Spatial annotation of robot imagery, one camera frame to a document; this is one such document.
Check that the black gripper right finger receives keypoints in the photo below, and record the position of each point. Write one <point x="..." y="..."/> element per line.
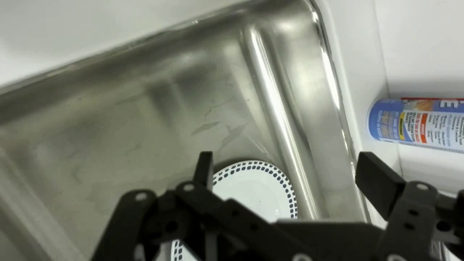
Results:
<point x="420" y="222"/>

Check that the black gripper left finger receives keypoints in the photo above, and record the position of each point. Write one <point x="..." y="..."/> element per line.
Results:
<point x="159" y="226"/>

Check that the white plate with dotted rim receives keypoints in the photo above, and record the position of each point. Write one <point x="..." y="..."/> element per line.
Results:
<point x="255" y="188"/>

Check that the stainless steel sink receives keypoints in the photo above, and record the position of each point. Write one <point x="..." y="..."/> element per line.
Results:
<point x="145" y="120"/>

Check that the spray bottle with blue label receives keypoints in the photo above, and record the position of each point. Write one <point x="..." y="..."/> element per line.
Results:
<point x="425" y="125"/>

